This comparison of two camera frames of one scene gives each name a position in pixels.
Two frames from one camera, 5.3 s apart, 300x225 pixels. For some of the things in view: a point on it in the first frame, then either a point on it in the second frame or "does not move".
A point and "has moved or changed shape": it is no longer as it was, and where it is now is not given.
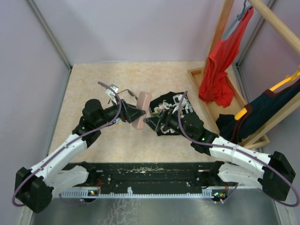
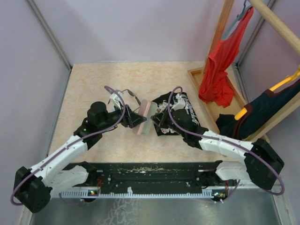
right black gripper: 165,117 does not move
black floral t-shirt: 176,104 does not move
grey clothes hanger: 238,18 does not move
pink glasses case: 143,102 has moved or changed shape
